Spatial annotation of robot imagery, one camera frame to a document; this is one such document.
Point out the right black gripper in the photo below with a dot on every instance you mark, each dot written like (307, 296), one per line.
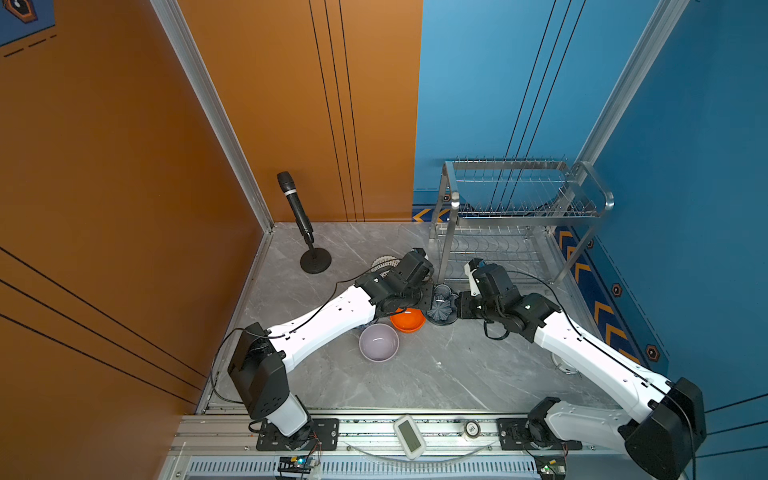
(462, 301)

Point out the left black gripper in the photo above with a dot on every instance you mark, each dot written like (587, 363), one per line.
(428, 289)

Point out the dark flower-shaped bowl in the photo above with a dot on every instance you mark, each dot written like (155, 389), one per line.
(443, 310)

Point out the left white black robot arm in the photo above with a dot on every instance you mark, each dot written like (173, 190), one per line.
(263, 358)

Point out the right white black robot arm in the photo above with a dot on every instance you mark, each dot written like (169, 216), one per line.
(659, 423)

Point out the steel two-tier dish rack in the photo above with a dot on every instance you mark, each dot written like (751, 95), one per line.
(531, 216)

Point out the orange bowl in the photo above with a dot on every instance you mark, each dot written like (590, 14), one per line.
(408, 321)

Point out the white red patterned bowl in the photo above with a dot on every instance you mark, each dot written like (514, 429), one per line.
(384, 263)

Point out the lavender bowl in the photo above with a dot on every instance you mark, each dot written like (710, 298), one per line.
(379, 343)

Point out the black microphone on stand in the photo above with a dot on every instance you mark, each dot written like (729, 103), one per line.
(315, 260)

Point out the white analog alarm clock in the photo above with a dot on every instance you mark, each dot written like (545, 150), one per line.
(563, 366)

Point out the small round gauge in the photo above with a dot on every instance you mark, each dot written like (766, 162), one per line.
(471, 430)

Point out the white digital timer display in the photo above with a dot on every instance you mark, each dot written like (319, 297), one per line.
(409, 436)

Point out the right circuit board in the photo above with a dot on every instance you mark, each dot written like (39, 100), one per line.
(551, 468)

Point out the circuit board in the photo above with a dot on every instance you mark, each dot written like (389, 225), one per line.
(295, 467)
(551, 468)

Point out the left circuit board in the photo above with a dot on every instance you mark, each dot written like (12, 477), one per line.
(295, 467)

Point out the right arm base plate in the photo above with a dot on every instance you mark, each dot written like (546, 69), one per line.
(513, 433)

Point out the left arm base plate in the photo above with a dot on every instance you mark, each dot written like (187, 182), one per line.
(319, 433)

